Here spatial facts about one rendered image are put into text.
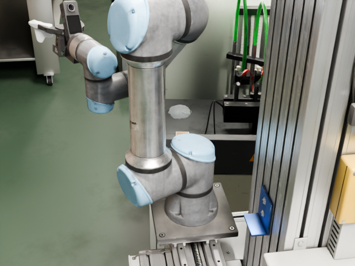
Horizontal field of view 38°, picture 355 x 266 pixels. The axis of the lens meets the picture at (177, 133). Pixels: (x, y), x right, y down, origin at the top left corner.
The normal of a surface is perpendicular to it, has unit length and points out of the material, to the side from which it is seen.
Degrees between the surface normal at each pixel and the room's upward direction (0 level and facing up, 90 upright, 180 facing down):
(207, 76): 90
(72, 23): 61
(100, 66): 90
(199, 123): 0
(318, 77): 90
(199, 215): 72
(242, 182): 90
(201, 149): 8
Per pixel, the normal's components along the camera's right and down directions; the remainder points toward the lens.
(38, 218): 0.01, -0.85
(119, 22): -0.81, 0.18
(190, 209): -0.10, 0.25
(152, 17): 0.51, 0.04
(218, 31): -0.01, 0.53
